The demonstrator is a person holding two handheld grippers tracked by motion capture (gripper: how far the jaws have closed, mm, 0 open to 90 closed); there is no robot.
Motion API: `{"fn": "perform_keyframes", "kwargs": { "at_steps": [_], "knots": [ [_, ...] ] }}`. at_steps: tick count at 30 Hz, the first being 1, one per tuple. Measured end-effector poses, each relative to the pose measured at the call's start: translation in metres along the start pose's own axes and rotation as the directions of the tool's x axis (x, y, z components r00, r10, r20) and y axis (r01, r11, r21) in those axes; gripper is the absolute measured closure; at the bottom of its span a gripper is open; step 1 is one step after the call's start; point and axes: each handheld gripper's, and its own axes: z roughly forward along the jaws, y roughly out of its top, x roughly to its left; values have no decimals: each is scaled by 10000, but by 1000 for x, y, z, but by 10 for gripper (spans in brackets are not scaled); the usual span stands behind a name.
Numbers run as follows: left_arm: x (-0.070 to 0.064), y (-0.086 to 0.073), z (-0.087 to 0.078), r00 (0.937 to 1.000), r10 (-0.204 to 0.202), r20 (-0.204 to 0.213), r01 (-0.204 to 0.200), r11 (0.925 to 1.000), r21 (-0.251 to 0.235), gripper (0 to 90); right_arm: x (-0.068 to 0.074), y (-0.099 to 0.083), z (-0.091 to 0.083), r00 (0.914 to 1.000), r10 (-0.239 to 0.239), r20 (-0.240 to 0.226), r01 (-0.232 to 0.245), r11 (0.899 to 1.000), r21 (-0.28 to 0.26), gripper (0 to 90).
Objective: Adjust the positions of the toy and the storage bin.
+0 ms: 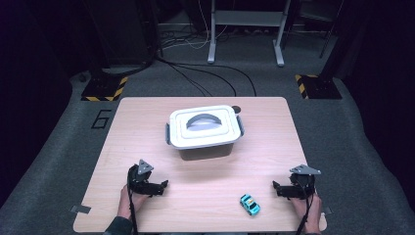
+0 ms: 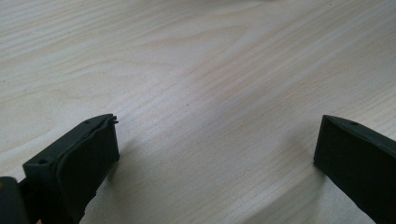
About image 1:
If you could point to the white metal desk frame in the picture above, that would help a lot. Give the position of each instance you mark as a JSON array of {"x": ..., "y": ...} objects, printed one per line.
[{"x": 248, "y": 18}]

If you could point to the turquoise toy car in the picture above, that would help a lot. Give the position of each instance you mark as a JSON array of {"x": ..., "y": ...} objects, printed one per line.
[{"x": 250, "y": 205}]

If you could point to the large black cabinet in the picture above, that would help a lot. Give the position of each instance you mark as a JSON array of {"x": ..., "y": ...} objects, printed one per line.
[{"x": 120, "y": 29}]

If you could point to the brown transparent storage box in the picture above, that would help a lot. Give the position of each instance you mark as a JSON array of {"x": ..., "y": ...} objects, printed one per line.
[{"x": 206, "y": 153}]

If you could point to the black base with striped edge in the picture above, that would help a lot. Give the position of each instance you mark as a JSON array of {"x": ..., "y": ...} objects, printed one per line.
[
  {"x": 318, "y": 86},
  {"x": 103, "y": 88}
]

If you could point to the person's right hand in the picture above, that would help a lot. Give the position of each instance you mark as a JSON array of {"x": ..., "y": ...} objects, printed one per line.
[{"x": 310, "y": 213}]

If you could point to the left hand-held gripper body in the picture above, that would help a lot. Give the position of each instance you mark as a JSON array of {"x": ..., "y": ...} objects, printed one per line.
[{"x": 141, "y": 178}]

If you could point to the person's left hand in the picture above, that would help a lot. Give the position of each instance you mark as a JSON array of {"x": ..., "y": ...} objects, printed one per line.
[{"x": 129, "y": 204}]

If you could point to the grey tape strip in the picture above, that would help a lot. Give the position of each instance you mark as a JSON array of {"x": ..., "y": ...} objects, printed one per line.
[
  {"x": 327, "y": 210},
  {"x": 80, "y": 209}
]

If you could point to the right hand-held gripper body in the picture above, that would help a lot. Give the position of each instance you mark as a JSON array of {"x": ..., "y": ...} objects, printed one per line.
[{"x": 301, "y": 182}]

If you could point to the dark round table grommet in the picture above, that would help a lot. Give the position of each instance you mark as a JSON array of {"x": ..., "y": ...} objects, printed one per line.
[{"x": 237, "y": 109}]

